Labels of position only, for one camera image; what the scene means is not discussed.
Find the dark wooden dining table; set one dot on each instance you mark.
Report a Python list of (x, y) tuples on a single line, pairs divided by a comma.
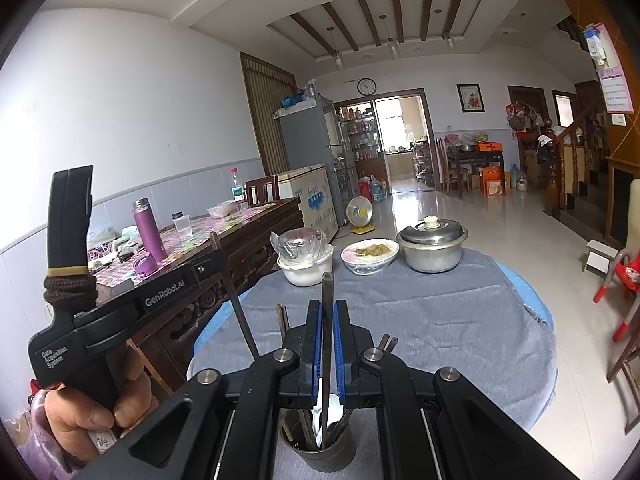
[(475, 160)]

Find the purple thermos flask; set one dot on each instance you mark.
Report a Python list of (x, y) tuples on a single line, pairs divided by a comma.
[(149, 230)]

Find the blue tablecloth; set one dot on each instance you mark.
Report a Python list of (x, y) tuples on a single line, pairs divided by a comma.
[(530, 300)]

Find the wooden staircase railing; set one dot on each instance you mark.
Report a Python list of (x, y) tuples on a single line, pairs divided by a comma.
[(575, 165)]

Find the carved wooden sideboard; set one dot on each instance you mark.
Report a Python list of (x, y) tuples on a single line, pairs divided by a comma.
[(240, 240)]

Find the brown elastic band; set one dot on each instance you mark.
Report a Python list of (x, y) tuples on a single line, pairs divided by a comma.
[(70, 292)]

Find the framed wall picture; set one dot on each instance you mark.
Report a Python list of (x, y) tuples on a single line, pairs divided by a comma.
[(470, 98)]

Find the plastic water bottle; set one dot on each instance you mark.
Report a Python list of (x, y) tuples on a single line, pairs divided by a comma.
[(238, 190)]

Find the round fan heater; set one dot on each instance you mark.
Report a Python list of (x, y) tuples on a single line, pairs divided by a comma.
[(361, 212)]

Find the brown wooden door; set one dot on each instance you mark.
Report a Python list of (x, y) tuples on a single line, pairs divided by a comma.
[(265, 115)]

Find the orange box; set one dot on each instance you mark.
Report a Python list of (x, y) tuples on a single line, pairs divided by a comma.
[(489, 146)]

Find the grey tablecloth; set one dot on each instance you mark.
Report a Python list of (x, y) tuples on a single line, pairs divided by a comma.
[(450, 320)]

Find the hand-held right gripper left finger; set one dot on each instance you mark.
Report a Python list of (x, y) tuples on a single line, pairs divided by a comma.
[(315, 345)]

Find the wall calendar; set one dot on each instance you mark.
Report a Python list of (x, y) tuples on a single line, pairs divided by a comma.
[(612, 80)]

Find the white step stool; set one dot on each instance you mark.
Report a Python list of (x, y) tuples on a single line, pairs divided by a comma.
[(600, 257)]

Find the clear water jug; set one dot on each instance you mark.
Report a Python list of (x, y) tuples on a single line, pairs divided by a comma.
[(521, 180)]

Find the group of dark chopsticks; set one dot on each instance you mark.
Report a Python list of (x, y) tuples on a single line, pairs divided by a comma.
[(282, 320)]

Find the red child's chair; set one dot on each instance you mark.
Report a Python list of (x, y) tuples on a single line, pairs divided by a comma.
[(625, 275)]

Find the white bowl with plastic wrap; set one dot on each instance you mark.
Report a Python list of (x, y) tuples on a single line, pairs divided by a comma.
[(305, 262)]

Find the purple thermos lid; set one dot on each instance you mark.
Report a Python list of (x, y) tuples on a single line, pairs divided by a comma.
[(146, 265)]

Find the white dish with food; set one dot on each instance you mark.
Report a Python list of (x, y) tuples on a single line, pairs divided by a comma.
[(370, 255)]

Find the clear plastic cup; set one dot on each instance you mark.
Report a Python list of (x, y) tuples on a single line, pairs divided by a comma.
[(182, 227)]

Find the wooden chair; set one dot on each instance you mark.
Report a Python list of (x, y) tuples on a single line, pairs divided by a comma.
[(262, 190)]

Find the round wall clock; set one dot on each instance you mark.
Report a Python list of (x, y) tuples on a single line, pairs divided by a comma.
[(366, 86)]

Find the aluminium pot with lid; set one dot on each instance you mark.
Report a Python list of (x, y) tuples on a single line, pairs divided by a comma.
[(432, 247)]

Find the person's left hand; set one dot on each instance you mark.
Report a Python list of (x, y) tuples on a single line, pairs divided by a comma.
[(80, 420)]

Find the single dark chopstick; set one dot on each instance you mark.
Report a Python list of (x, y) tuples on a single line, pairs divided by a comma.
[(240, 310), (327, 320)]

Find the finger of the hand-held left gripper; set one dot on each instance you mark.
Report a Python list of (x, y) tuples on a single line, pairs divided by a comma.
[(210, 266)]

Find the black utensil holder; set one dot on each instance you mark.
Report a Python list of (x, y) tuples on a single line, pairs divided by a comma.
[(320, 452)]

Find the white chest freezer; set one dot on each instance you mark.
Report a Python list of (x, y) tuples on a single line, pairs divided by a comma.
[(312, 200)]

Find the glass display cabinet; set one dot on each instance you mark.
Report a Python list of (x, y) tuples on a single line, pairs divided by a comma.
[(360, 135)]

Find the grey refrigerator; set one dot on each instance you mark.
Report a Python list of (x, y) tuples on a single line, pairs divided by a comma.
[(305, 135)]

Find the blue water jug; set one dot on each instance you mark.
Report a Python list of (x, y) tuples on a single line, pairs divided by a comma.
[(377, 190)]

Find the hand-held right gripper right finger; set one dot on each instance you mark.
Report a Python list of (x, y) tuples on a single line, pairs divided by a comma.
[(339, 345)]

